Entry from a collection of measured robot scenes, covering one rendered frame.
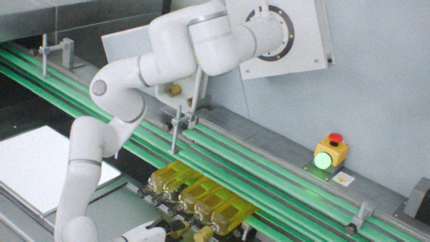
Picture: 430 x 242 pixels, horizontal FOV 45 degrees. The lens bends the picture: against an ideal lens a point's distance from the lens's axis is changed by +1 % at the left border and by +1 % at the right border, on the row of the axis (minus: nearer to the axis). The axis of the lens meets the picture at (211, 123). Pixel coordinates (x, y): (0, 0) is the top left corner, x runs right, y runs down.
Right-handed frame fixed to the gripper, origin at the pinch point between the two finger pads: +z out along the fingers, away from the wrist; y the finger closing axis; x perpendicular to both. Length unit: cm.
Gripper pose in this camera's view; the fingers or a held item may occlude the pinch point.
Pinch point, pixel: (175, 231)
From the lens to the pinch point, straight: 139.8
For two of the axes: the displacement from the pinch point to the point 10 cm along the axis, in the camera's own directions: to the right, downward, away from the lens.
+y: 1.6, -8.6, -4.8
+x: -6.0, -4.7, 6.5
